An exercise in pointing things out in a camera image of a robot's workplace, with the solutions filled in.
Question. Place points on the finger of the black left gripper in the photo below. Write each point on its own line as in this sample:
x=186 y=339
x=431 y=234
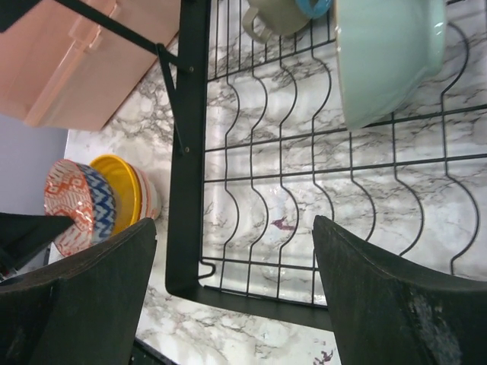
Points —
x=23 y=236

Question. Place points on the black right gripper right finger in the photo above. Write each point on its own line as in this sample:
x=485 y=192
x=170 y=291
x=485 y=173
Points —
x=385 y=309

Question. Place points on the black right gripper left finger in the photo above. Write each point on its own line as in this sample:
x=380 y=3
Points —
x=82 y=309

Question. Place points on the orange patterned bowl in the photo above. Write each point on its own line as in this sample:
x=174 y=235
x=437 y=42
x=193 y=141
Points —
x=67 y=193

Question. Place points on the yellow bowl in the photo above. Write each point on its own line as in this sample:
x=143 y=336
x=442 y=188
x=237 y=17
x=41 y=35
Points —
x=135 y=194

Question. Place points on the mint green bowl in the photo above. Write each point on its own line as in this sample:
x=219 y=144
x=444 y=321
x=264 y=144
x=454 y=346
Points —
x=385 y=50

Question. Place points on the grey ceramic mug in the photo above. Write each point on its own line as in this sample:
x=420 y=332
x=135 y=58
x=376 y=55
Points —
x=264 y=18

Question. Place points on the blue floral mug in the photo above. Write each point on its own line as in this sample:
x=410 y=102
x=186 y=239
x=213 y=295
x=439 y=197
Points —
x=314 y=9

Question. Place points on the blue patterned bowl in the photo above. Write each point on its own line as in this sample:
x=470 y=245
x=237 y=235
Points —
x=104 y=204

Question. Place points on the pink plastic storage box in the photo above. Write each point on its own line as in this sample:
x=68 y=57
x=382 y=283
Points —
x=59 y=69

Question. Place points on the black wire dish rack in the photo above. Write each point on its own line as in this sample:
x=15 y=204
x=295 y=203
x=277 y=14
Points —
x=276 y=153

